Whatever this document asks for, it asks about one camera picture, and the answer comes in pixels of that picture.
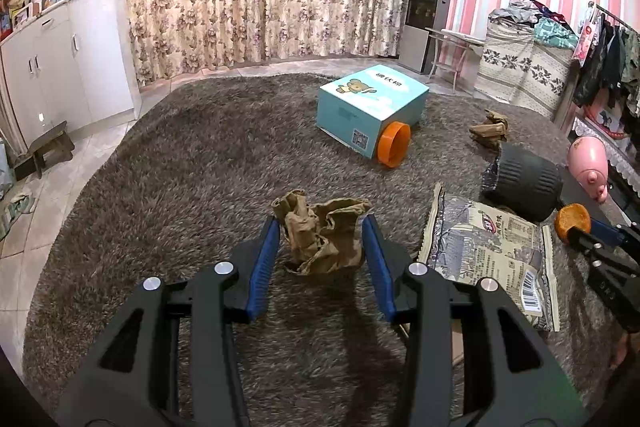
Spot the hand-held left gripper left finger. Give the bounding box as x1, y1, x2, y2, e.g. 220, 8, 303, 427
55, 215, 281, 427

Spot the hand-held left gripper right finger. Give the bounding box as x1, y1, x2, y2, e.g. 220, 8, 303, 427
361, 213, 588, 427

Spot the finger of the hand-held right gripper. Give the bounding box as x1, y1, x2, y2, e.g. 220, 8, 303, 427
567, 227, 608, 262
590, 221, 640, 254

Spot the brown paper bag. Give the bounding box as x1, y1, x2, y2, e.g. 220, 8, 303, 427
271, 189, 373, 276

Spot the person's right hand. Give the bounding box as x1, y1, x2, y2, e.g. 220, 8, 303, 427
607, 332, 636, 370

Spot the black flat pad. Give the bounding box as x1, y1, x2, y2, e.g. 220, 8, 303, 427
555, 167, 626, 228

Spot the pink piggy bank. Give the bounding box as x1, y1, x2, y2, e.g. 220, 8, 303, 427
567, 134, 610, 202

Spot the dark green cup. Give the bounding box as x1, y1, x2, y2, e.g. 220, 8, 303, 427
480, 142, 565, 222

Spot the clear food packet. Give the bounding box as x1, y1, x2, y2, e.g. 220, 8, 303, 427
417, 183, 562, 333

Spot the pink toy on stand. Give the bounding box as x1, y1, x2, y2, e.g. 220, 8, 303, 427
580, 102, 631, 140

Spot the grey shaggy rug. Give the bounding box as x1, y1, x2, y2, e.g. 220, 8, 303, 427
22, 72, 621, 427

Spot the orange plastic lid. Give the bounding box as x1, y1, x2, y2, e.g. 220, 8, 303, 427
376, 121, 412, 168

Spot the teal cardboard box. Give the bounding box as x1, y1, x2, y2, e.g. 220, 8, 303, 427
316, 67, 431, 160

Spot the row of hanging clothes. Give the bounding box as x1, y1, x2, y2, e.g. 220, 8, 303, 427
572, 14, 640, 118

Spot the pink hanging bag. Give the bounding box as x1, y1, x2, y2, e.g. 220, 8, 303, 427
572, 14, 601, 68

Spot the metal clothes rack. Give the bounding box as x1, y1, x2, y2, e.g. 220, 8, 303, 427
565, 2, 640, 138

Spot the pile of clothes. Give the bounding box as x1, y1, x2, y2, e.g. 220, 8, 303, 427
489, 0, 583, 50

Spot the grey water dispenser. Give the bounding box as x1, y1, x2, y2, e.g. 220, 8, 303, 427
398, 0, 451, 75

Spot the small metal side table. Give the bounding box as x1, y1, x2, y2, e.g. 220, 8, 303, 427
425, 28, 486, 90

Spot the dark wooden stool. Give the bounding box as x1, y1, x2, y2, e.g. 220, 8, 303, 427
15, 121, 76, 180

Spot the green patterned floor cloth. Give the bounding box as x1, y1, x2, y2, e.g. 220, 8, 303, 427
0, 194, 36, 240

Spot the white cabinet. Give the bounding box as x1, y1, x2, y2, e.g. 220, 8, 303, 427
0, 0, 136, 152

